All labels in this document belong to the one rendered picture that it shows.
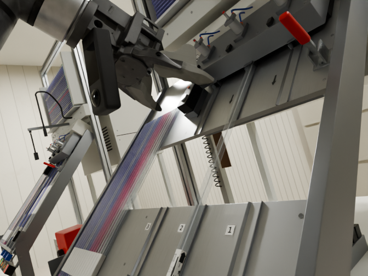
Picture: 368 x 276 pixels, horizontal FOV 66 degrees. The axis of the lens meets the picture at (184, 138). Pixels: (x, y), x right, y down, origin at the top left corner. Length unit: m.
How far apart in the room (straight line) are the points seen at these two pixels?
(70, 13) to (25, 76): 4.76
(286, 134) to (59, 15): 3.11
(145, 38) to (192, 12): 0.49
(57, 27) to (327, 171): 0.37
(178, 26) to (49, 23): 0.61
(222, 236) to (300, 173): 3.03
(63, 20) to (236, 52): 0.37
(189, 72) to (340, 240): 0.28
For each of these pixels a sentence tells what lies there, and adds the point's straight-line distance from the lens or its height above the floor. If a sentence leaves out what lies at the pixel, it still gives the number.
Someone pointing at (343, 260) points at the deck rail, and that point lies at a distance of 0.35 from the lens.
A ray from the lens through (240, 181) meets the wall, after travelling 3.82.
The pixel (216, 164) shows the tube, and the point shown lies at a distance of 0.50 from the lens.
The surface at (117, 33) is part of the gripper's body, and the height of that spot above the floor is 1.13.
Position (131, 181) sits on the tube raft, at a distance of 0.75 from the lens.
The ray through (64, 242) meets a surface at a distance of 1.21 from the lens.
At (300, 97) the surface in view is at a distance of 0.48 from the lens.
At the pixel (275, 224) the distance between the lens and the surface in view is 0.36.
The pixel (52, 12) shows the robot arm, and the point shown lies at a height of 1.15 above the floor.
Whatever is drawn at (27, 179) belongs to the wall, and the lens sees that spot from 4.73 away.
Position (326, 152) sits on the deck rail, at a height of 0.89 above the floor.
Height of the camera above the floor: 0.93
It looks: 4 degrees up
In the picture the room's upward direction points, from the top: 16 degrees counter-clockwise
